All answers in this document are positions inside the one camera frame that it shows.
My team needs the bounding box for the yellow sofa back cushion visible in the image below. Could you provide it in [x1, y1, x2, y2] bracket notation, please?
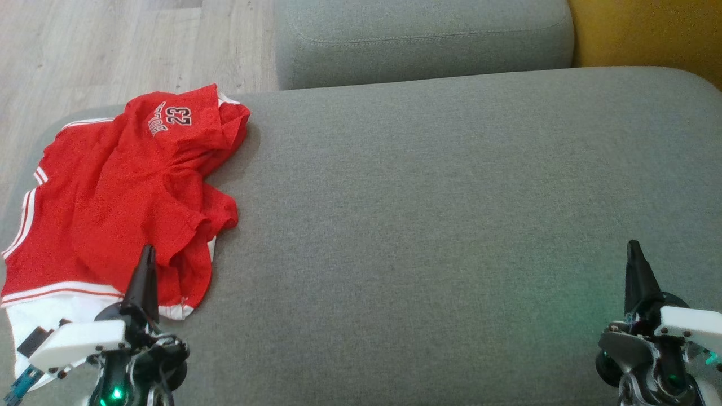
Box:
[567, 0, 722, 91]

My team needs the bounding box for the grey sofa seat cushion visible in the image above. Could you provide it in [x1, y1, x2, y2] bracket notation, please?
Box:
[275, 0, 575, 91]

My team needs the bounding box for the red garment with white stripes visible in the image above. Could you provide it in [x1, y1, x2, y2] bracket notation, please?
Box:
[0, 116, 218, 392]

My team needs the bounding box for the red garment with number print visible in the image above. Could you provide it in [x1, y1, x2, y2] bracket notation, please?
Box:
[72, 83, 252, 321]

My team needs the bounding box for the grey and yellow sofa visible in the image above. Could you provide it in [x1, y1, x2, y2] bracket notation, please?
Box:
[0, 67, 722, 406]

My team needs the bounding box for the blue cable connector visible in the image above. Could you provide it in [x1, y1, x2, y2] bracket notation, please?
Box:
[3, 365, 43, 406]

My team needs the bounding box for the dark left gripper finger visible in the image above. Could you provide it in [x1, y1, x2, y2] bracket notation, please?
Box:
[121, 244, 160, 325]

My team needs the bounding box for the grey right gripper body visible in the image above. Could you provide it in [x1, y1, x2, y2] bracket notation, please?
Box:
[596, 293, 722, 406]

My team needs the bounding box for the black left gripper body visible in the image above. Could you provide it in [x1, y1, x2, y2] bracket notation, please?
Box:
[87, 303, 190, 406]

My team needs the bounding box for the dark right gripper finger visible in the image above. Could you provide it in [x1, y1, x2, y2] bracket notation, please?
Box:
[624, 240, 666, 317]

